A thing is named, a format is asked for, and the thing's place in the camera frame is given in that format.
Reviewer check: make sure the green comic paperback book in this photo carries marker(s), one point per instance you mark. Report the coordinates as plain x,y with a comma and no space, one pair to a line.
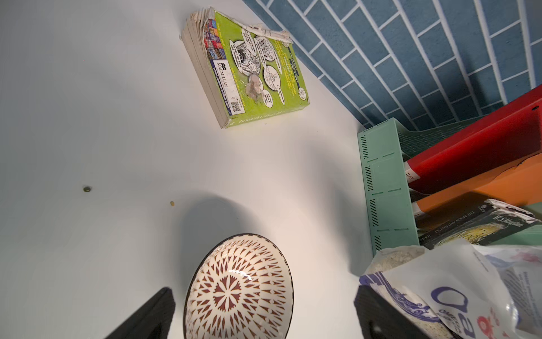
248,72

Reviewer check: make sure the orange folder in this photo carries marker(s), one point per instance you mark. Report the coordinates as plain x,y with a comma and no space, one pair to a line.
517,183

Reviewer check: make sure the dark paperback novel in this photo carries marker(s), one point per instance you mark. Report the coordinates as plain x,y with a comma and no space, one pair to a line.
485,224

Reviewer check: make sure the patterned red white bowl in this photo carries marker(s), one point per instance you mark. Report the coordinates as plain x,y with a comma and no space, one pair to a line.
243,288

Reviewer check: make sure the mint green file organizer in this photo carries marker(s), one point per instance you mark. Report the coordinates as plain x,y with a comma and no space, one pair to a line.
383,150

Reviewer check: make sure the oats bag clear purple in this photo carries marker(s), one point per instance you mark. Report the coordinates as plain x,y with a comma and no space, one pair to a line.
460,290

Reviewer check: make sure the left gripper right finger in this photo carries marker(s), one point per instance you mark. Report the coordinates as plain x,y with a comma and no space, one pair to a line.
379,319

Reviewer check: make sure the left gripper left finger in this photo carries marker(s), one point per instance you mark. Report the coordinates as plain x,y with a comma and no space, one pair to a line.
151,320

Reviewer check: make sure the red folder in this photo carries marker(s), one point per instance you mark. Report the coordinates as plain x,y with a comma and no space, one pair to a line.
508,134

